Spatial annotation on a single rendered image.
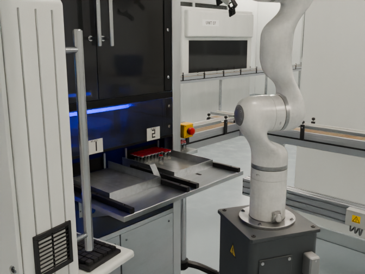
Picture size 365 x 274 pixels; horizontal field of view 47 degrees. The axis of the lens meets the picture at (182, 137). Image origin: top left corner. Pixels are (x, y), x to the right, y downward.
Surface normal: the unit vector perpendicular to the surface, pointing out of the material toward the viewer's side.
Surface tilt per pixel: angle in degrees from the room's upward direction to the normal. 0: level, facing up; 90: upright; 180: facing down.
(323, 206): 90
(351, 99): 90
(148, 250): 90
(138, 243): 90
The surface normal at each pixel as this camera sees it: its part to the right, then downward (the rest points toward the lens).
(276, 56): -0.20, 0.30
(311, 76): -0.68, 0.17
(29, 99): 0.85, 0.12
